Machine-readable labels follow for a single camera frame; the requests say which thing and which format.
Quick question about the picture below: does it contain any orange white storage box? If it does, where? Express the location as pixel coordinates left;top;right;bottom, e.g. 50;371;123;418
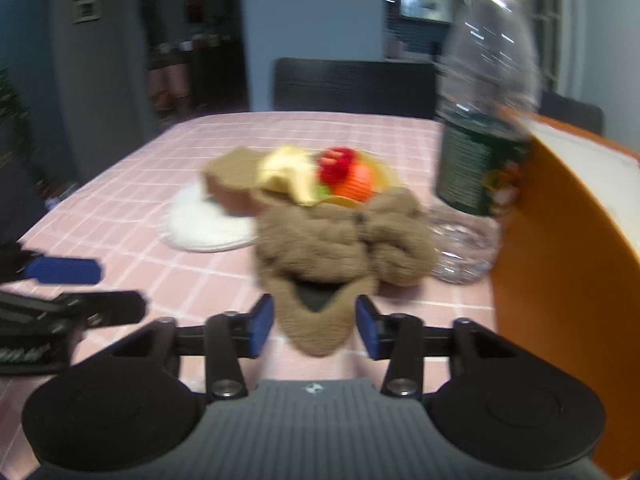
490;116;639;479

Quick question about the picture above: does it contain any small framed picture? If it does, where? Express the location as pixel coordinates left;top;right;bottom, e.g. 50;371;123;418
72;0;102;24

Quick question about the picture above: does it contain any white glass panel door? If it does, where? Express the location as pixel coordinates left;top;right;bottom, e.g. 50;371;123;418
526;0;586;99

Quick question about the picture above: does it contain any red orange crochet flower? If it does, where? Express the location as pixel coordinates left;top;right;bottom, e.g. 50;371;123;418
317;146;375;203

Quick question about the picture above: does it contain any brown fuzzy sock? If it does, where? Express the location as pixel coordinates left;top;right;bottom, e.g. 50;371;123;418
201;146;436;358

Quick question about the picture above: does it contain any white round cloth pad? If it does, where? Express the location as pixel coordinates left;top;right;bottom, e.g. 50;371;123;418
160;181;256;252

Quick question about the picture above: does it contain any black chair left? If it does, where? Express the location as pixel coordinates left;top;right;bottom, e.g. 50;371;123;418
272;58;437;119

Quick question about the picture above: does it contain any black chair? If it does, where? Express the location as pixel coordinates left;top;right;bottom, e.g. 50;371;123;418
539;90;605;136
272;58;437;119

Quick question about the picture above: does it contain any clear plastic water bottle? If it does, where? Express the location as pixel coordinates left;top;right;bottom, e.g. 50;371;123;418
430;0;541;285

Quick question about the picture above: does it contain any black chair right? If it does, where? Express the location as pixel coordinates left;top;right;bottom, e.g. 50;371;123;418
539;90;605;136

